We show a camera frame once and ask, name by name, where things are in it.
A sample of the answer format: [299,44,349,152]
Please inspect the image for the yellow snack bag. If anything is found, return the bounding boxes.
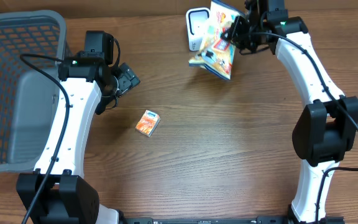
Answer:
[188,0,245,80]

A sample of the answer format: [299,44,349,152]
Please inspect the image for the orange white tissue pack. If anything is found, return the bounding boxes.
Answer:
[135,110,160,137]

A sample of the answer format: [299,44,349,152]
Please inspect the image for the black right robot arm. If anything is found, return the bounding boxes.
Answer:
[222,1,358,223]

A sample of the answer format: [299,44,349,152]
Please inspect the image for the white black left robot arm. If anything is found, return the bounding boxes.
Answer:
[16,30,140,223]

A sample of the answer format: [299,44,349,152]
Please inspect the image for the white barcode scanner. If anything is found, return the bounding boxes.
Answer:
[185,7,210,52]

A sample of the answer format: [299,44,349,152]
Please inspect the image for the grey plastic shopping basket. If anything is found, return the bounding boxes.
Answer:
[0,10,70,172]

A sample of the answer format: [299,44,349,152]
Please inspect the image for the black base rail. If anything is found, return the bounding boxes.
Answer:
[116,216,346,224]

